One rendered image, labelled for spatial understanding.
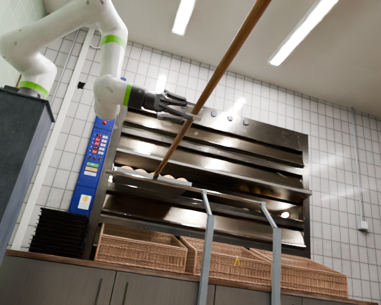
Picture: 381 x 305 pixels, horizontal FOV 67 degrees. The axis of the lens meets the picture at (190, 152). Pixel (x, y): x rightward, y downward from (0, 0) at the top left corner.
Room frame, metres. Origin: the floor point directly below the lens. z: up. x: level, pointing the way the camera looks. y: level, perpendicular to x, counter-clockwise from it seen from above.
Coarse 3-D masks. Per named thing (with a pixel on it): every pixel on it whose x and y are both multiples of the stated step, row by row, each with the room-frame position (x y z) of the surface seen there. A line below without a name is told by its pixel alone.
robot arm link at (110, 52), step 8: (104, 48) 1.05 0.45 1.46; (112, 48) 1.04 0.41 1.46; (120, 48) 1.06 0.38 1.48; (104, 56) 1.05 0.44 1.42; (112, 56) 1.05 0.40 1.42; (120, 56) 1.07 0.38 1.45; (104, 64) 1.05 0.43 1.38; (112, 64) 1.05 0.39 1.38; (120, 64) 1.08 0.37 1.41; (104, 72) 1.05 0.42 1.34; (112, 72) 1.05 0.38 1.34; (120, 72) 1.09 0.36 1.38; (96, 112) 1.06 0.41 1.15; (104, 112) 1.04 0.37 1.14; (112, 112) 1.05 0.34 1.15
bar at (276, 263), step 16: (128, 176) 1.96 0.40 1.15; (208, 192) 2.09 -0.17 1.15; (208, 208) 1.94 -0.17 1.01; (208, 224) 1.86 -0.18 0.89; (272, 224) 2.03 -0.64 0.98; (208, 240) 1.86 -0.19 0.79; (208, 256) 1.86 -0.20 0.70; (208, 272) 1.86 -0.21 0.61; (272, 272) 2.00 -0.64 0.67; (272, 288) 1.99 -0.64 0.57; (272, 304) 1.99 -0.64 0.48
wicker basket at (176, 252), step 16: (112, 224) 2.27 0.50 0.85; (112, 240) 1.83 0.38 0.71; (128, 240) 1.85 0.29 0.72; (144, 240) 2.32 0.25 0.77; (160, 240) 2.35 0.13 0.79; (176, 240) 2.22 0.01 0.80; (96, 256) 1.81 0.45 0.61; (112, 256) 1.84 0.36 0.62; (128, 256) 1.86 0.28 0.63; (160, 256) 1.91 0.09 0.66; (176, 256) 1.93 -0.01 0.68; (176, 272) 1.93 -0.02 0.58
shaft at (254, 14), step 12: (264, 0) 0.47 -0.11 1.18; (252, 12) 0.51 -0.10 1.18; (252, 24) 0.54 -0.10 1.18; (240, 36) 0.58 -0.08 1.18; (228, 48) 0.65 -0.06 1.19; (240, 48) 0.63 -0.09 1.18; (228, 60) 0.68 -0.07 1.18; (216, 72) 0.75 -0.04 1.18; (216, 84) 0.80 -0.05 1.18; (204, 96) 0.88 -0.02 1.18; (192, 120) 1.08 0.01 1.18; (180, 132) 1.21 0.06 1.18; (168, 156) 1.53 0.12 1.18
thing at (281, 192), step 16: (128, 160) 2.28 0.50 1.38; (144, 160) 2.26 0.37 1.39; (160, 160) 2.24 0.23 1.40; (192, 176) 2.43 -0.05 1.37; (208, 176) 2.41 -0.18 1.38; (224, 176) 2.38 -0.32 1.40; (240, 176) 2.39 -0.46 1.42; (256, 192) 2.61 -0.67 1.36; (272, 192) 2.58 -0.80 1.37; (288, 192) 2.55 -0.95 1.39; (304, 192) 2.53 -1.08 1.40
